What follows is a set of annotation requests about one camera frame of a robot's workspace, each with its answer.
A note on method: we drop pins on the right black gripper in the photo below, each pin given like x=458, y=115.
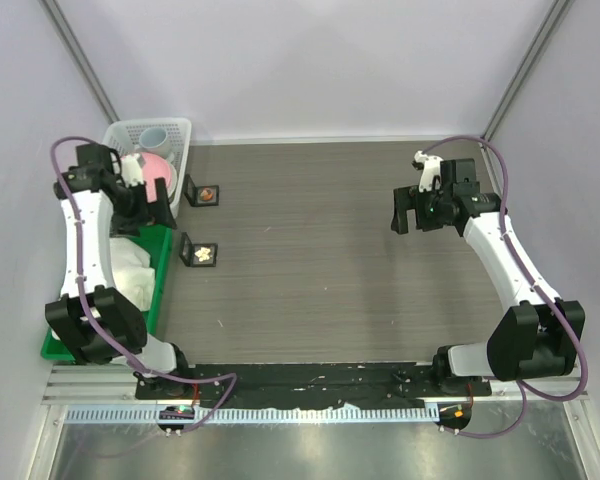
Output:
x=410, y=197

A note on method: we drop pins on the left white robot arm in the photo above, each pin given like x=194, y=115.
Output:
x=101, y=195

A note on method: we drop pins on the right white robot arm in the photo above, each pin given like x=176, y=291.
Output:
x=534, y=339

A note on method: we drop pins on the pink plate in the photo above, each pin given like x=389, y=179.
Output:
x=156, y=167

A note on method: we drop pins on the gold flower brooch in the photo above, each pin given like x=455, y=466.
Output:
x=203, y=254

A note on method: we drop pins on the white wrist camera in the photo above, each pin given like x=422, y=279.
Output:
x=132, y=170
x=429, y=166

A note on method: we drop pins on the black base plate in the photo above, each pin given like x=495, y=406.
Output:
x=315, y=386

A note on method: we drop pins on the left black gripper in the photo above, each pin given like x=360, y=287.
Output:
x=130, y=226

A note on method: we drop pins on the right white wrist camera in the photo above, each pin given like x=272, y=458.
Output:
x=429, y=166

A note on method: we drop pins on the light blue cup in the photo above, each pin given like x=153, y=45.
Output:
x=155, y=140

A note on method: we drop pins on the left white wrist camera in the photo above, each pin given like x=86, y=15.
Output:
x=132, y=170

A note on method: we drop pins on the white slotted cable duct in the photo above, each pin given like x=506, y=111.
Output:
x=179, y=414

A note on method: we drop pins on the white plastic basket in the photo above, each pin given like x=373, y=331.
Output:
x=124, y=136

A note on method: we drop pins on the white printed t-shirt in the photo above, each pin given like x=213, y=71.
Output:
x=133, y=276

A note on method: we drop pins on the green plastic tray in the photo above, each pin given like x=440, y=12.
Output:
x=157, y=241

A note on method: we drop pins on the black box with orange brooch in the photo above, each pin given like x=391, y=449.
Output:
x=200, y=196

